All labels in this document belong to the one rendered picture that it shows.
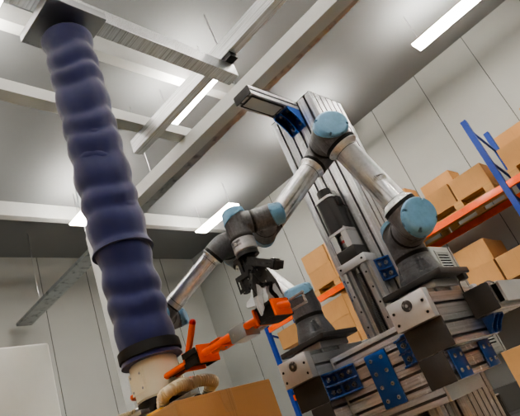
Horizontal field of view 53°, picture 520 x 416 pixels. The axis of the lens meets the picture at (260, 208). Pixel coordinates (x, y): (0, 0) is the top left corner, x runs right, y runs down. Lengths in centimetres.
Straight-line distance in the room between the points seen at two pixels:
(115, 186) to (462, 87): 913
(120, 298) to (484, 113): 909
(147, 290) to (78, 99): 91
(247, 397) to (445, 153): 914
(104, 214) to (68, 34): 96
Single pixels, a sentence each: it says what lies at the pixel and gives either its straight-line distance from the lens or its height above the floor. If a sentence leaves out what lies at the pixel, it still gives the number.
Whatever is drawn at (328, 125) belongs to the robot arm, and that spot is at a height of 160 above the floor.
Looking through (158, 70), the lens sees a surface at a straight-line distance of 780.
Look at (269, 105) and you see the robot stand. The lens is 225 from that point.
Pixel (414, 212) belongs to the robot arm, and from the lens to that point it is 168.
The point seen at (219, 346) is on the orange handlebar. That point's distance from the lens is 166.
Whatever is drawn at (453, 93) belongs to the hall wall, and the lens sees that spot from 1077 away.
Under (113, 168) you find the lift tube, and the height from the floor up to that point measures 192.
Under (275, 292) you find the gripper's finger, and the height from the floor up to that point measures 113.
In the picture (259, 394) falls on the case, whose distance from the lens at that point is 179.
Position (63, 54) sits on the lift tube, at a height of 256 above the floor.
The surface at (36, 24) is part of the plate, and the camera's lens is 282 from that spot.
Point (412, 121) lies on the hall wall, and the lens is 1100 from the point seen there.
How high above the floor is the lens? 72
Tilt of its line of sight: 24 degrees up
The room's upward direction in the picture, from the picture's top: 22 degrees counter-clockwise
